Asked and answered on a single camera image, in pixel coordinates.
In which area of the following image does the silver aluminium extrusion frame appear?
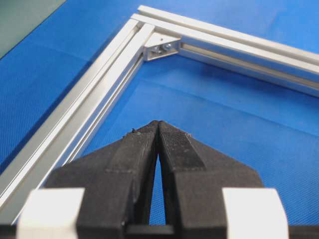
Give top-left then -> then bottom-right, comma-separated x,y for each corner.
0,5 -> 319,224

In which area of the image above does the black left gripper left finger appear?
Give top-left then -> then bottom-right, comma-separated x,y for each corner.
45,120 -> 159,239

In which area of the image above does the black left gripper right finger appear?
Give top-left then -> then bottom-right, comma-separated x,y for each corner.
158,121 -> 264,239

